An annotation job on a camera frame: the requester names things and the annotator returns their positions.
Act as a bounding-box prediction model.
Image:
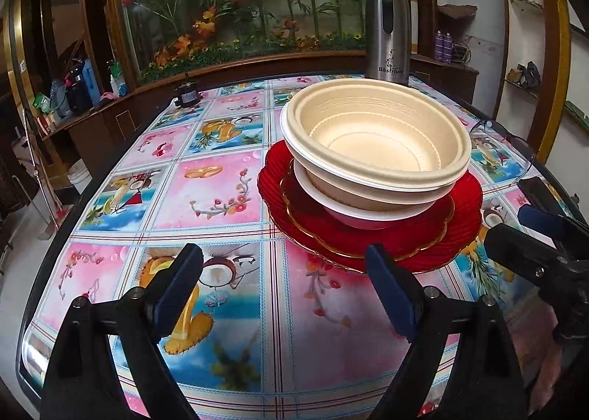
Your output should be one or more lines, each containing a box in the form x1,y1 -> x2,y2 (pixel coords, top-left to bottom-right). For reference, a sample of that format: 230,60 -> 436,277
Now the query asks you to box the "small beige ribbed bowl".
299,164 -> 455,211

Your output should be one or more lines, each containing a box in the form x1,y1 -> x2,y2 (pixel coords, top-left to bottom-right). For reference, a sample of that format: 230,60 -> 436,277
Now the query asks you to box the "right hand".
528,340 -> 563,415

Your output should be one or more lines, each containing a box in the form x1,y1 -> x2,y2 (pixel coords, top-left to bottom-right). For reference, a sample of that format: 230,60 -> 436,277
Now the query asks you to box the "white plastic bucket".
67,159 -> 92,195

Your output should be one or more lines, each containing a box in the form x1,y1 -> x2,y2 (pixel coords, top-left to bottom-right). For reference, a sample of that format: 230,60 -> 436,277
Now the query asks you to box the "stainless steel thermos jug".
366,0 -> 411,86

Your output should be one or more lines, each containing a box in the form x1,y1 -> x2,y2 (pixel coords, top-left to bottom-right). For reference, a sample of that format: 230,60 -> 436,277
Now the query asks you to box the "dark wooden side cabinet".
0,0 -> 176,182

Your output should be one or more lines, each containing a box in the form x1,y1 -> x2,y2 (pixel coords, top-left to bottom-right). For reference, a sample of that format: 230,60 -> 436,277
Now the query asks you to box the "small black jar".
175,80 -> 201,108

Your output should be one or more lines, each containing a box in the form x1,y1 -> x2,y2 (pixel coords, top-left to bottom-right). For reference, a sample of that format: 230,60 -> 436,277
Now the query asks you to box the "red scalloped plate with sticker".
279,166 -> 455,261

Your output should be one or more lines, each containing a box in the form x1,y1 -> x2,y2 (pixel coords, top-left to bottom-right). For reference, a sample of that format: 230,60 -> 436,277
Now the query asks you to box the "large beige ribbed bowl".
281,78 -> 471,192

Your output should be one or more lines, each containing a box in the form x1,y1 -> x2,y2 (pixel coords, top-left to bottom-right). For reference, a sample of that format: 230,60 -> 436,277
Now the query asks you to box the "purple spray can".
434,30 -> 444,62
442,33 -> 453,63

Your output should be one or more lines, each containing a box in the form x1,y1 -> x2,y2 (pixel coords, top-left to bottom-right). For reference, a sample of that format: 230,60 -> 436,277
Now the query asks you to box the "white deep bowl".
293,161 -> 435,230

